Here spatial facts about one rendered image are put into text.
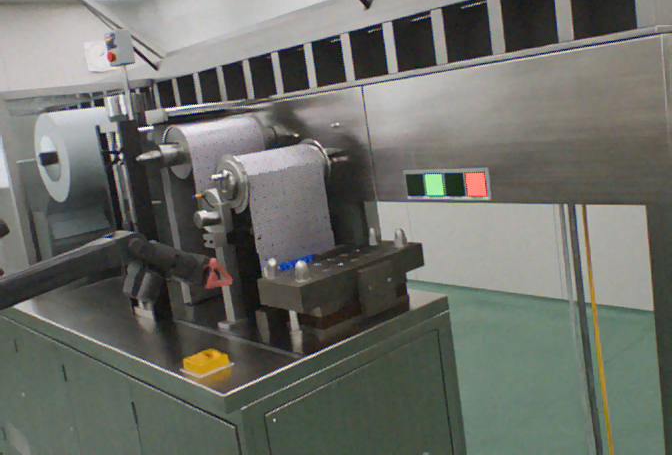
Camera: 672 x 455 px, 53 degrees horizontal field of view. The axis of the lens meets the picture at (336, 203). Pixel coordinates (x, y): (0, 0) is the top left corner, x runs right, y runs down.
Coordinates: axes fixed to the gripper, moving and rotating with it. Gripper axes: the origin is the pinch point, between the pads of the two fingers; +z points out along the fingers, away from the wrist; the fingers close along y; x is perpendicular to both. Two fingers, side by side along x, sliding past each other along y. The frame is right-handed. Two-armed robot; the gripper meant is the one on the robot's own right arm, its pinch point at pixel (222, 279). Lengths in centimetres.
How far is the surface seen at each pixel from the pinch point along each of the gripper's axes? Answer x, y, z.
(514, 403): -4, -39, 188
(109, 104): 46, -77, -13
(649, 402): 12, 8, 212
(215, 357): -16.5, 12.7, -3.5
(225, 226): 12.9, -7.3, 0.7
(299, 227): 18.7, 0.0, 16.7
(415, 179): 36, 24, 28
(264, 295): -0.6, 5.9, 8.5
